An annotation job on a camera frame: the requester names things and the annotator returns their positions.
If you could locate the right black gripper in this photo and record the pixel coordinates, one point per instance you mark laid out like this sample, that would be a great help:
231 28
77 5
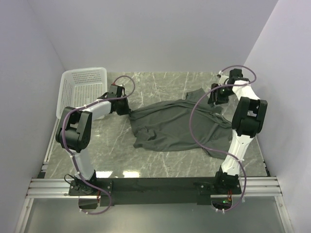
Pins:
220 100

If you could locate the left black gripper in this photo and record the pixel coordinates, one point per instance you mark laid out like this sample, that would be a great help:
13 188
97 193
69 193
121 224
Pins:
127 109

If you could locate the dark grey t shirt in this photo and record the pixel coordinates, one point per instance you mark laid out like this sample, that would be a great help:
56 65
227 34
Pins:
184 124

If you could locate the white perforated plastic basket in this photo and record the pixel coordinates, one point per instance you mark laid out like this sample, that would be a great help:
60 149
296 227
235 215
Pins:
80 86

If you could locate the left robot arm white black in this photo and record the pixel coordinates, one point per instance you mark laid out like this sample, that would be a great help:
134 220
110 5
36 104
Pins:
74 133

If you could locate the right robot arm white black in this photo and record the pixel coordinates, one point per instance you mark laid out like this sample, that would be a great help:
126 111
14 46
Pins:
246 123

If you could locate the black base crossbar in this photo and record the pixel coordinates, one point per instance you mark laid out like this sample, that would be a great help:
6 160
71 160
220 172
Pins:
197 190

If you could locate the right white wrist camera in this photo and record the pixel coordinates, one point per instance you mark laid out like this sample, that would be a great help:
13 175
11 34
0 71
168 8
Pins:
223 79

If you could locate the aluminium frame rail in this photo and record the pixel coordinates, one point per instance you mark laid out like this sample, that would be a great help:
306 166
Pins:
42 188

